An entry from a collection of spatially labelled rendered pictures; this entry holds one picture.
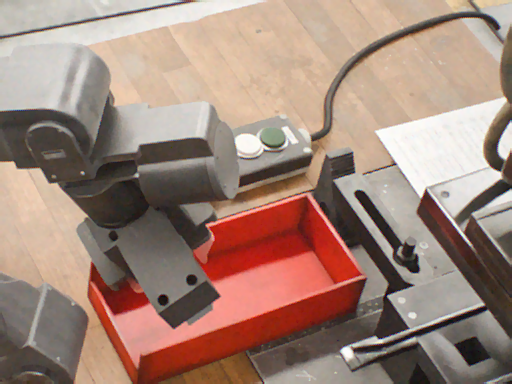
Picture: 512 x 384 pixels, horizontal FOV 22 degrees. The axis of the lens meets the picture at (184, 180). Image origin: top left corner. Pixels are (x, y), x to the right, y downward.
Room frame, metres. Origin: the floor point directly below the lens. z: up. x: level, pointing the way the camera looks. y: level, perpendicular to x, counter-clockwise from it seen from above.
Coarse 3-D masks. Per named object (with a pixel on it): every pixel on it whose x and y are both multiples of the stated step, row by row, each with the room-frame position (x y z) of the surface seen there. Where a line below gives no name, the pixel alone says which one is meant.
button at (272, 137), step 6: (264, 132) 1.01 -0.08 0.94; (270, 132) 1.01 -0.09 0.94; (276, 132) 1.01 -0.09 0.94; (282, 132) 1.02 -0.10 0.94; (264, 138) 1.00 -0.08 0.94; (270, 138) 1.00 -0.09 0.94; (276, 138) 1.00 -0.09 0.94; (282, 138) 1.01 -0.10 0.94; (264, 144) 1.00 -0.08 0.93; (270, 144) 0.99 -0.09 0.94; (276, 144) 1.00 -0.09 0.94; (282, 144) 1.00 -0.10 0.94
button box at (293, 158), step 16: (448, 16) 1.30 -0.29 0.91; (464, 16) 1.31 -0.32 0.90; (480, 16) 1.33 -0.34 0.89; (400, 32) 1.25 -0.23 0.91; (368, 48) 1.21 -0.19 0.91; (352, 64) 1.18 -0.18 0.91; (336, 80) 1.14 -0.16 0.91; (240, 128) 1.02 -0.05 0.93; (256, 128) 1.02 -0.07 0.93; (288, 128) 1.03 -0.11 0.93; (288, 144) 1.01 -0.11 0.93; (304, 144) 1.01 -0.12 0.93; (240, 160) 0.97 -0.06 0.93; (256, 160) 0.97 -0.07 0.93; (272, 160) 0.98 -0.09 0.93; (288, 160) 0.98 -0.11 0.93; (304, 160) 0.99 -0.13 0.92; (240, 176) 0.95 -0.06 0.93; (256, 176) 0.96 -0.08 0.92; (272, 176) 0.97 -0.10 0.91; (288, 176) 0.98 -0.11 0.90
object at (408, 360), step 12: (384, 312) 0.77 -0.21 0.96; (384, 324) 0.77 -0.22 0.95; (396, 324) 0.76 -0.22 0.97; (372, 336) 0.78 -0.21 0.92; (384, 336) 0.76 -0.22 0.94; (456, 348) 0.74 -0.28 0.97; (468, 348) 0.75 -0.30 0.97; (384, 360) 0.75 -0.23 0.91; (396, 360) 0.74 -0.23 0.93; (408, 360) 0.73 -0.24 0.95; (420, 360) 0.72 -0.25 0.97; (468, 360) 0.76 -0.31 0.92; (480, 360) 0.73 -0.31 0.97; (396, 372) 0.74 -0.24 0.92; (408, 372) 0.73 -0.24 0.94; (420, 372) 0.73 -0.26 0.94; (432, 372) 0.71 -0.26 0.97
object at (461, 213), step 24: (432, 192) 0.78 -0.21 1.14; (456, 192) 0.78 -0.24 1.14; (480, 192) 0.79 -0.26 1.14; (504, 192) 0.79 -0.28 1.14; (432, 216) 0.76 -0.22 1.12; (456, 216) 0.75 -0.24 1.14; (480, 216) 0.72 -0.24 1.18; (504, 216) 0.73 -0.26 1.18; (456, 240) 0.74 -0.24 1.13; (480, 240) 0.71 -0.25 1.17; (504, 240) 0.70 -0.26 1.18; (456, 264) 0.73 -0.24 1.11; (480, 264) 0.71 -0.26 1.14; (504, 264) 0.68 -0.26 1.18; (480, 288) 0.70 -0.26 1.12; (504, 288) 0.68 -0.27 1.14; (504, 312) 0.67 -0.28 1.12
